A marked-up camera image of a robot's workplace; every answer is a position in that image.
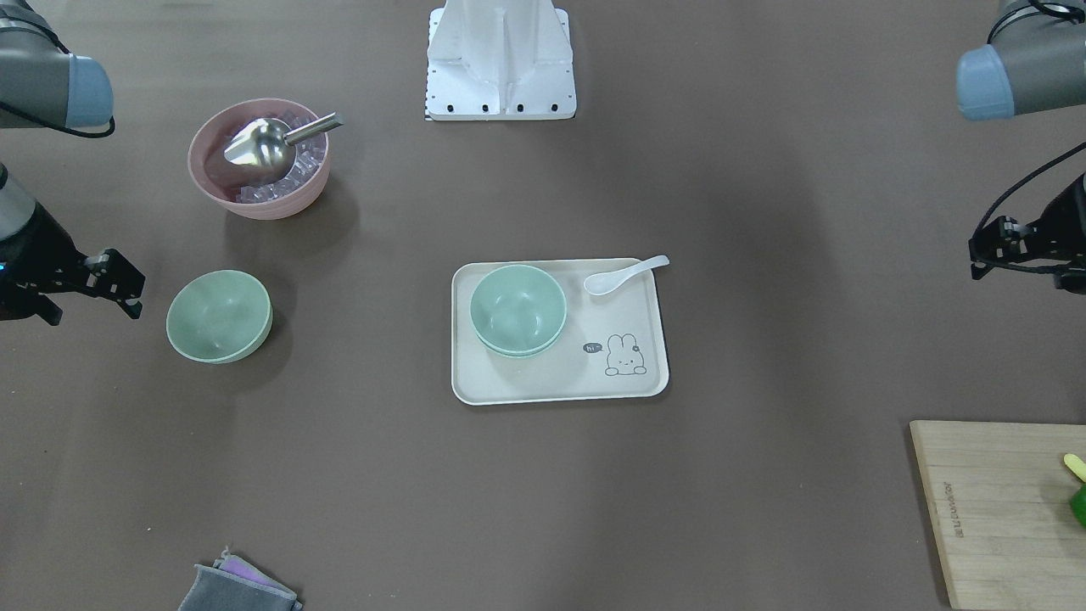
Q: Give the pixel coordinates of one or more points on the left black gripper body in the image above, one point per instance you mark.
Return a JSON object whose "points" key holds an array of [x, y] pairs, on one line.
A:
{"points": [[1071, 222]]}

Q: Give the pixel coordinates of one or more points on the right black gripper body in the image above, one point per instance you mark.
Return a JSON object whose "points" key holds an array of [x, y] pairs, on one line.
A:
{"points": [[36, 246]]}

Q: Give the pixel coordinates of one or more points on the green bowl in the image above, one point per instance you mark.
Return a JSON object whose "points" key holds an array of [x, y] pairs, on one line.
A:
{"points": [[517, 354], [220, 317], [518, 307]]}

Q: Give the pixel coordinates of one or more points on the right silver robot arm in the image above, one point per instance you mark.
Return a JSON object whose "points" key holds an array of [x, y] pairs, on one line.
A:
{"points": [[45, 85]]}

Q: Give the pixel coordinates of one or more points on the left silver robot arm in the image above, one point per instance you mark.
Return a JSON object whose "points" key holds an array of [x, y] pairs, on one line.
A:
{"points": [[1033, 60]]}

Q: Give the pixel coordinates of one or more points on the pink bowl with ice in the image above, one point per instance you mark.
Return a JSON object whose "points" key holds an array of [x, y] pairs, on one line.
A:
{"points": [[287, 195]]}

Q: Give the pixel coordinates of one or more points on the yellow plastic knife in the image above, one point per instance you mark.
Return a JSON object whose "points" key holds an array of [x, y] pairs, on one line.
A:
{"points": [[1076, 465]]}

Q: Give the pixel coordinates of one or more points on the metal ice scoop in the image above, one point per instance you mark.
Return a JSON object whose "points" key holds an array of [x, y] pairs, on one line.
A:
{"points": [[269, 144]]}

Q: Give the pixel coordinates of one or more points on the bamboo cutting board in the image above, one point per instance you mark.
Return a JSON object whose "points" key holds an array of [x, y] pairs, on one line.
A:
{"points": [[998, 498]]}

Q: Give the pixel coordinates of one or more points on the green lime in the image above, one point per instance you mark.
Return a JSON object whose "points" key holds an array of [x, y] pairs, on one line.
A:
{"points": [[1077, 504]]}

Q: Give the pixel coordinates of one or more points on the grey folded cloth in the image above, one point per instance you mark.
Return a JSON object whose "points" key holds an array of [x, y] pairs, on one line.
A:
{"points": [[234, 583]]}

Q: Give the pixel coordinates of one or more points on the cream bunny serving tray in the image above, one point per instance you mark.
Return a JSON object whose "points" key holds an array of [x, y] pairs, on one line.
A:
{"points": [[612, 346]]}

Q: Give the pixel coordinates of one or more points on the white ceramic soup spoon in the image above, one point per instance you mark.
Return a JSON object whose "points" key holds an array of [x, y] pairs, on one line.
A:
{"points": [[606, 283]]}

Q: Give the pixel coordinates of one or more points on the green bowl on tray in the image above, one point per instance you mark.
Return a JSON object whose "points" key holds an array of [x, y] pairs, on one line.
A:
{"points": [[517, 354]]}

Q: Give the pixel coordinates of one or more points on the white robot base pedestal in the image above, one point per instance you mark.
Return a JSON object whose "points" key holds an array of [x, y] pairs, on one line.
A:
{"points": [[500, 61]]}

